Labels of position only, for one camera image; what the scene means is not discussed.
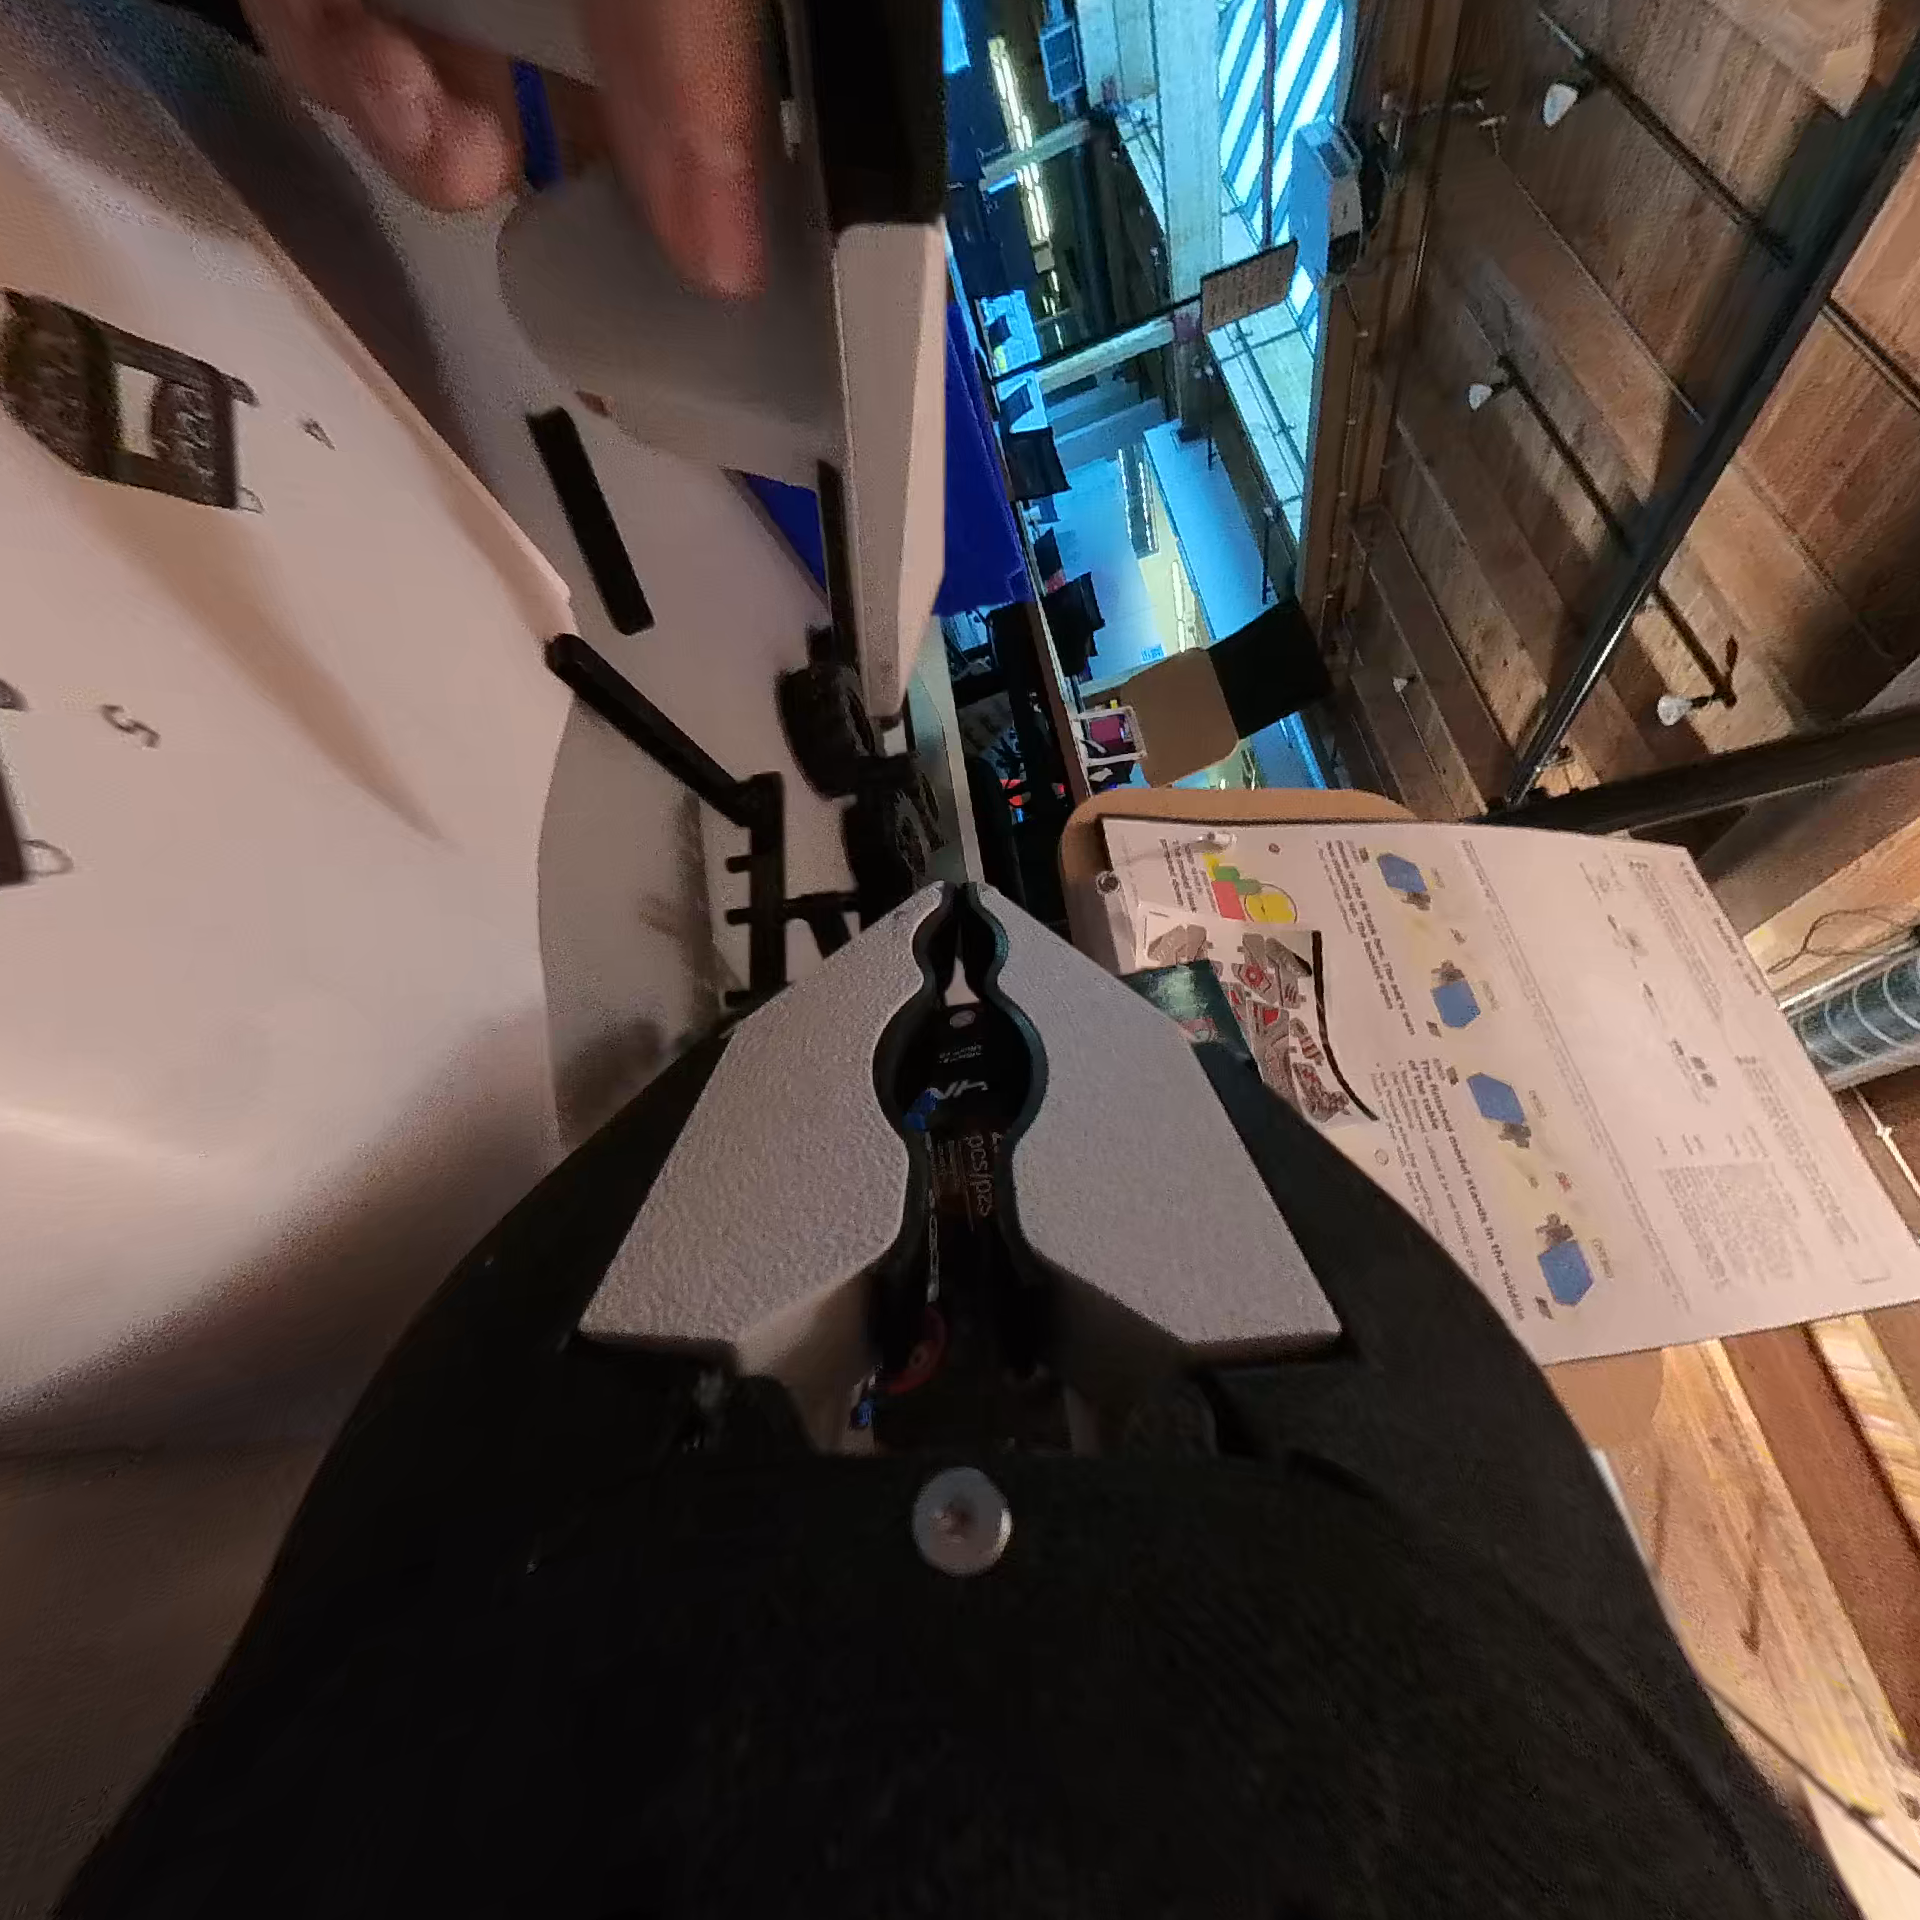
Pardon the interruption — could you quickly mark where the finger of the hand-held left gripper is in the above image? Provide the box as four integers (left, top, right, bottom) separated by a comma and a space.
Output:
497, 162, 844, 484
816, 223, 953, 723

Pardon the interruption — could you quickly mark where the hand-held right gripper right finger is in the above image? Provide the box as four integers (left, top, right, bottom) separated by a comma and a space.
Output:
967, 881, 1342, 1450

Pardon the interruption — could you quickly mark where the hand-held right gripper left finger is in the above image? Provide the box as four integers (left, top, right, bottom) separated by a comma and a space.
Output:
577, 881, 964, 1450

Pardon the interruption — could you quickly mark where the black grey toy brick chassis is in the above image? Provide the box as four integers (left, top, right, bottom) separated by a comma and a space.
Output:
545, 635, 983, 1038

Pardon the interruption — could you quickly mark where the blue plastic bin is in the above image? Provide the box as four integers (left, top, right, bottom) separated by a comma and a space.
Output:
739, 293, 1036, 617

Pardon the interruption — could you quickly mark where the red grey sticker sheet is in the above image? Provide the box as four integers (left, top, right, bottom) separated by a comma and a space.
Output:
1131, 913, 1380, 1131

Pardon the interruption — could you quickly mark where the white printed instruction sheet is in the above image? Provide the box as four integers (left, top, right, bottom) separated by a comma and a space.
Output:
1097, 817, 1920, 1367

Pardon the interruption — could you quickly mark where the white instruction booklet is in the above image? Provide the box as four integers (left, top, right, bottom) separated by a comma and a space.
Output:
0, 90, 580, 1462

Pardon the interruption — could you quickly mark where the silver ventilation duct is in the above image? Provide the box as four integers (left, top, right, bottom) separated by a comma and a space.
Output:
1779, 932, 1920, 1094

